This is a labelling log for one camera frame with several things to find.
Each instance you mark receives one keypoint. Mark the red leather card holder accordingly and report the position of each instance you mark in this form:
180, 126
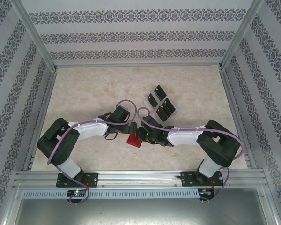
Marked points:
132, 141

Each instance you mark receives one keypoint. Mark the clear acrylic card stand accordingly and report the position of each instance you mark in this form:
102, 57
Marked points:
145, 102

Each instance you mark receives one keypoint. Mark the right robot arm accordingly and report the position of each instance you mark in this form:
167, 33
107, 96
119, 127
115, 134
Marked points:
185, 137

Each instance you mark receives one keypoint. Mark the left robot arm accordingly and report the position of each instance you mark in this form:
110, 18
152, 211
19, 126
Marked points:
91, 129

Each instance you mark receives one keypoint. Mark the black credit card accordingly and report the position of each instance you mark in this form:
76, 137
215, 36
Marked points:
152, 99
160, 92
166, 109
170, 103
162, 114

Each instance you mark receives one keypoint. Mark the grey metal panel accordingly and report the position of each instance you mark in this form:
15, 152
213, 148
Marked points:
140, 211

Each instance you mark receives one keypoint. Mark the small circuit board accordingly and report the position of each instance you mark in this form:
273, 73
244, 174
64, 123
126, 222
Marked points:
76, 192
206, 192

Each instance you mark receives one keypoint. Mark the aluminium table edge profile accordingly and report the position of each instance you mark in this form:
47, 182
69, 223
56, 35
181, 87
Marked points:
231, 98
46, 98

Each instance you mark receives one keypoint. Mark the aluminium mounting rail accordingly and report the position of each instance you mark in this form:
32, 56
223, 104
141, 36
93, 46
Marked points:
140, 179

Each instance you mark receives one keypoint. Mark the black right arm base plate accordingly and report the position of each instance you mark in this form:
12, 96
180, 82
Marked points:
186, 180

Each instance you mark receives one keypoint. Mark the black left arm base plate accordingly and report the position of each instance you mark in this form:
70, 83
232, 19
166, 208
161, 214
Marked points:
93, 179

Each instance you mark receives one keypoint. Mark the aluminium frame post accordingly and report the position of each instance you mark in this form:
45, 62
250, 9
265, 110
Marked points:
38, 35
240, 35

